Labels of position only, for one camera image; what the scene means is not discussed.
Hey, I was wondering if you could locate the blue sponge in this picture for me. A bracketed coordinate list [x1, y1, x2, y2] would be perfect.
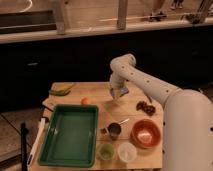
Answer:
[120, 87, 129, 97]

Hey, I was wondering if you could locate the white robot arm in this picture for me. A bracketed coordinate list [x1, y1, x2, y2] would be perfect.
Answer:
[110, 54, 213, 171]

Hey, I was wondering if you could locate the green plastic tray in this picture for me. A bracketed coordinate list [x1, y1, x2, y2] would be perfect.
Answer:
[38, 104, 99, 168]

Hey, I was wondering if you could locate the orange fruit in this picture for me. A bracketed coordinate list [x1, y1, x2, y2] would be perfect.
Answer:
[81, 97, 91, 105]

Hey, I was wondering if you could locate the metal measuring cup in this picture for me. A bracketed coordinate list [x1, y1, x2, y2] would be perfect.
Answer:
[100, 119, 129, 140]

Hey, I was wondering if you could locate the orange bowl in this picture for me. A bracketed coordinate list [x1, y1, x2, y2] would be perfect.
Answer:
[131, 119, 161, 149]

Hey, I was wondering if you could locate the yellow banana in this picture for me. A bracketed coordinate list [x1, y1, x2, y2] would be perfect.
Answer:
[57, 83, 75, 91]

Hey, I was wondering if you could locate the green plastic cup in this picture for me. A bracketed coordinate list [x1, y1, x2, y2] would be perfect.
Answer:
[98, 143, 115, 161]

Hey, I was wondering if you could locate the white plastic cup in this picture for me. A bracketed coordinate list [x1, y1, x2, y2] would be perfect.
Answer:
[117, 142, 137, 163]

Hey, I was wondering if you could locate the black pole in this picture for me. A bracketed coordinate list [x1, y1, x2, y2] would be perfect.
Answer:
[21, 123, 28, 171]

